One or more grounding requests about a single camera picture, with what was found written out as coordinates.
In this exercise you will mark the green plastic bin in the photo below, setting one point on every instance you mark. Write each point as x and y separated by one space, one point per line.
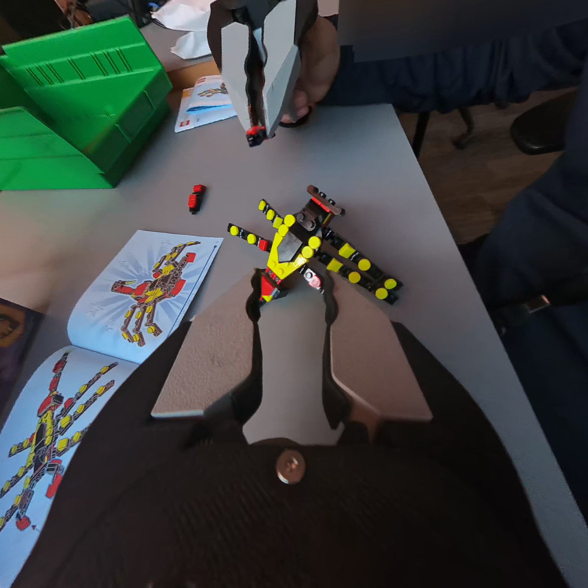
36 151
92 92

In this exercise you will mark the black office chair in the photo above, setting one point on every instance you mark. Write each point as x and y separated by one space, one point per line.
537 128

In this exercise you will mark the red black lego tail piece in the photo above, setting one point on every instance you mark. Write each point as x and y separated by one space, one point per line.
256 136

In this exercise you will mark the white paper bag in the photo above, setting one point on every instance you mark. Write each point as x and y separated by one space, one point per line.
193 46
183 13

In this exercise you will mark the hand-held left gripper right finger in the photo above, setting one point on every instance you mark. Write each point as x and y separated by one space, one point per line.
372 363

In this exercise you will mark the person's dark clothed body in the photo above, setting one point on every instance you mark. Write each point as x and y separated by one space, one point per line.
551 252

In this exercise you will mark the red black lego leg piece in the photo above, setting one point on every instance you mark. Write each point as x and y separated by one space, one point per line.
196 198

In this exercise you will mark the black yellow lego spider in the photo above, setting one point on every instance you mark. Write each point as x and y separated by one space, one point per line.
287 250

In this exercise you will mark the black table leg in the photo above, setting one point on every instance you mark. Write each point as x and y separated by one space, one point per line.
421 133

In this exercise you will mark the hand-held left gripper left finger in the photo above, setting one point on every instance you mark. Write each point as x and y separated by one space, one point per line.
206 358

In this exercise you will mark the person's right hand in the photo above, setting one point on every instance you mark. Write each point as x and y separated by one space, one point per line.
319 69

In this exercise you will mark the person's right forearm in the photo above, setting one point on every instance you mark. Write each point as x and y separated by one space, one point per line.
390 87

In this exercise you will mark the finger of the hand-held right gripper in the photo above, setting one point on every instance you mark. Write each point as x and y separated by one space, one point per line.
234 64
280 82

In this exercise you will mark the open lego instruction booklet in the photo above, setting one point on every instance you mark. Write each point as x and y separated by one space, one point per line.
138 294

